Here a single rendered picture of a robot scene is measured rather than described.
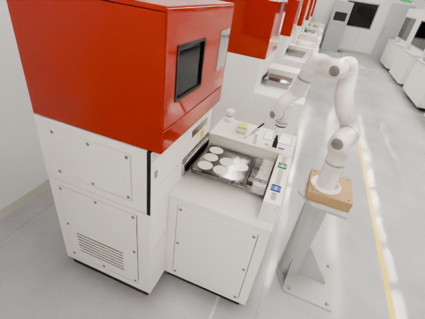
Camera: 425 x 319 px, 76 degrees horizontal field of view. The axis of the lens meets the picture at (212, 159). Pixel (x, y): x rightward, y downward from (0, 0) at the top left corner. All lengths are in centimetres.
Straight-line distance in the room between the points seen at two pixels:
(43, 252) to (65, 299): 47
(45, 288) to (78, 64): 159
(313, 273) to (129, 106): 190
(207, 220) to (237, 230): 18
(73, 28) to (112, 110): 34
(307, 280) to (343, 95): 150
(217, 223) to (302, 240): 76
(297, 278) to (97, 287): 152
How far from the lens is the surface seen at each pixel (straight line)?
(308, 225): 206
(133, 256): 188
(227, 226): 163
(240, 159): 192
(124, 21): 116
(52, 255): 254
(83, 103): 141
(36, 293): 237
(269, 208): 154
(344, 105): 166
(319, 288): 251
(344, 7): 1389
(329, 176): 183
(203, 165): 179
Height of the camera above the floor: 191
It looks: 33 degrees down
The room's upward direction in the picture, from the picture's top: 9 degrees clockwise
